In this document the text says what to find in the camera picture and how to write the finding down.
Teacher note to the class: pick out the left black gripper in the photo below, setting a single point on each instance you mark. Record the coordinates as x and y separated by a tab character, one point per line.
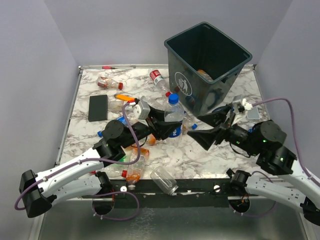
159	129

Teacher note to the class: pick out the crushed blue label bottle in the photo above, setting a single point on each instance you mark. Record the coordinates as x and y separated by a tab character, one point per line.
122	120

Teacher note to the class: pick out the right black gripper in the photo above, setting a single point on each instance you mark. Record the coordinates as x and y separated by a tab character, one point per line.
206	136

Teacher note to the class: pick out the blue handled pliers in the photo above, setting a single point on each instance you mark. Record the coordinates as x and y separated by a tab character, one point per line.
222	109

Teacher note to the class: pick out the green crushed bottle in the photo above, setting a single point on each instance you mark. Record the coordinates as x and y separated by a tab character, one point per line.
124	159

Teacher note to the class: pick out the pepsi label clear bottle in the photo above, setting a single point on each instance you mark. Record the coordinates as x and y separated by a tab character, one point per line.
174	112

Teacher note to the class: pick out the red label clear bottle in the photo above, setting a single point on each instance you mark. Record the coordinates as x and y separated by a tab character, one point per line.
158	80

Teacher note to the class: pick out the clear glass jar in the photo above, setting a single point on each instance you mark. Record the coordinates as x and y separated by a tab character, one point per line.
164	180

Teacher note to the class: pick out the starbucks glass bottle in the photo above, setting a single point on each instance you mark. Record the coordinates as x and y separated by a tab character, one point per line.
115	106

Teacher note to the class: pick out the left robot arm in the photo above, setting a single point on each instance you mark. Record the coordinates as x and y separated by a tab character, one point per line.
82	176

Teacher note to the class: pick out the orange juice small bottle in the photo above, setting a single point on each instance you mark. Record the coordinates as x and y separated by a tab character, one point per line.
184	129

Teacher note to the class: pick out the crushed bottle red cap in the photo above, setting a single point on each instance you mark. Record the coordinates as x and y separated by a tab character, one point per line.
109	83

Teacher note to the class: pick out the black rectangular block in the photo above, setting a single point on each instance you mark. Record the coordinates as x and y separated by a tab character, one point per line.
98	108

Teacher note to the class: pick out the red marker pen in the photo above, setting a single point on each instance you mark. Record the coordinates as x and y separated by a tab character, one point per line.
108	68

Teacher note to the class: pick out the orange bottle in bin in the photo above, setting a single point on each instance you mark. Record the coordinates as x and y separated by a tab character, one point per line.
205	75

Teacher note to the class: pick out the orange utility knife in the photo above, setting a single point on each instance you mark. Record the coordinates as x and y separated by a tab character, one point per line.
124	98

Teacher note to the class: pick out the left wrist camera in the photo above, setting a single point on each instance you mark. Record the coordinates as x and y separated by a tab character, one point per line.
139	108

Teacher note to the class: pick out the dark green plastic bin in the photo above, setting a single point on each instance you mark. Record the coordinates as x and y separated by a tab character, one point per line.
203	47

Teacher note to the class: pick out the clear bottle blue cap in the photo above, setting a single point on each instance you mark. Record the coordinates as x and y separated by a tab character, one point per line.
101	132

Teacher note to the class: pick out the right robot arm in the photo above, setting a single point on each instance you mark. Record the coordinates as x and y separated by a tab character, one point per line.
265	142

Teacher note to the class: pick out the black mounting rail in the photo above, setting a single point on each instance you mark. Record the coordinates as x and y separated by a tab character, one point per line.
191	193

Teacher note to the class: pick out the red label bottle front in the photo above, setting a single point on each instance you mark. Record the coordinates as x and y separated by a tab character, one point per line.
112	172

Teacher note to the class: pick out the orange crushed bottle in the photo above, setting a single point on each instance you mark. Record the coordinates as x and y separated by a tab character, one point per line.
151	140

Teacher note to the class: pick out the orange label large bottle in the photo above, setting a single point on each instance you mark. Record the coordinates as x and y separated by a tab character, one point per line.
136	170

